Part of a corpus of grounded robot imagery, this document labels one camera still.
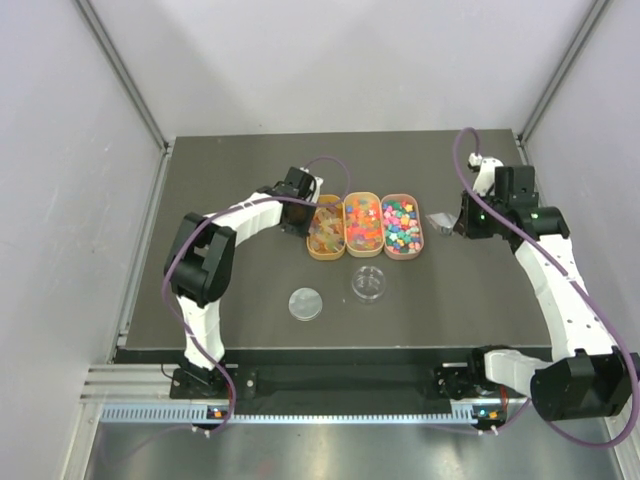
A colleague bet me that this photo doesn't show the silver metal scoop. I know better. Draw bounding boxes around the silver metal scoop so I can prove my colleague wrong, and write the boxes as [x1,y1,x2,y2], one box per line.
[426,212,457,236]

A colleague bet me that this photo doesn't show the orange tray yellow gummies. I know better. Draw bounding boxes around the orange tray yellow gummies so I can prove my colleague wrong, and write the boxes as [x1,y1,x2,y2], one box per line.
[306,194,346,261]

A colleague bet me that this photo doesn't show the pink tray colourful candies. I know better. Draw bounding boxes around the pink tray colourful candies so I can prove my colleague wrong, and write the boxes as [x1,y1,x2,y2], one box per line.
[381,193,425,260]

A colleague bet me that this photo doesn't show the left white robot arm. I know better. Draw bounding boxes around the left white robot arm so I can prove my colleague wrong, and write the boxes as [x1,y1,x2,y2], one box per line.
[161,167,323,397]

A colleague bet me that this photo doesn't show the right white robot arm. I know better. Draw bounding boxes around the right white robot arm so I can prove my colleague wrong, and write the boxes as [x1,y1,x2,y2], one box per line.
[454,155,639,422]

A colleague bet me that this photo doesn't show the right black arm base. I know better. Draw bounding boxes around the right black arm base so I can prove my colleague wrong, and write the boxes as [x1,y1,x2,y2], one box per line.
[433,345,510,400]

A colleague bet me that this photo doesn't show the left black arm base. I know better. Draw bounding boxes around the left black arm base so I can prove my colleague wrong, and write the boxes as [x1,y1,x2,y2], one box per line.
[160,364,233,400]

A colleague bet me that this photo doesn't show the clear round lid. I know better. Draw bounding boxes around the clear round lid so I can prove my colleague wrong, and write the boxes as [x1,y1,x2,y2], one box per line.
[288,287,323,322]

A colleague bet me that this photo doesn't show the clear round jar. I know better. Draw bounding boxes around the clear round jar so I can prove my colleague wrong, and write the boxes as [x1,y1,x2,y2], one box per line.
[351,265,386,303]

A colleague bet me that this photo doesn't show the black base crossbar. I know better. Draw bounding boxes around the black base crossbar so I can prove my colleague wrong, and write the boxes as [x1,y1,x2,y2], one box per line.
[231,364,440,399]

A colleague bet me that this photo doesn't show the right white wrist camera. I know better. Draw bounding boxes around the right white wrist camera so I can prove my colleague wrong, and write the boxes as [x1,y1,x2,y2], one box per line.
[467,153,504,197]

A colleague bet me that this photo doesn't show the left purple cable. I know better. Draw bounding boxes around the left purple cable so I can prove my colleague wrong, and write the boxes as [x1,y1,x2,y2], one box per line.
[163,155,351,435]

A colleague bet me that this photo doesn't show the purple cable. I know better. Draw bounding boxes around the purple cable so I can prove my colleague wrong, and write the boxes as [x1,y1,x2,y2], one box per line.
[452,127,640,447]
[163,155,351,435]

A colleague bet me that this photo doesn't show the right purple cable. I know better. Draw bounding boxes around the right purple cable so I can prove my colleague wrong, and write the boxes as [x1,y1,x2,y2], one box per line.
[452,127,640,447]

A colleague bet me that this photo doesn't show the grey slotted cable duct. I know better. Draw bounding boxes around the grey slotted cable duct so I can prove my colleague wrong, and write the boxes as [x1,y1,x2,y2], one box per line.
[99,403,506,425]

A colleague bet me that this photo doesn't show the aluminium front rail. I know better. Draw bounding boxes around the aluminium front rail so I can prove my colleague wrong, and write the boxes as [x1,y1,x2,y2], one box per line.
[81,364,499,411]

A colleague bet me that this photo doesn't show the right aluminium frame post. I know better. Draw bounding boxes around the right aluminium frame post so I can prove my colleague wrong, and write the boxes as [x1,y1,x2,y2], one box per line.
[516,0,613,148]

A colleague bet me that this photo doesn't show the aluminium frame post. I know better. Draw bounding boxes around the aluminium frame post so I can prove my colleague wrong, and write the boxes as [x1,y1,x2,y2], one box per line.
[72,0,174,151]
[516,0,613,148]

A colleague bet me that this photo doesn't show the left aluminium frame post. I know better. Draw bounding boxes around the left aluminium frame post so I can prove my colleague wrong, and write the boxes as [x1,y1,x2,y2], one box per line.
[72,0,174,151]

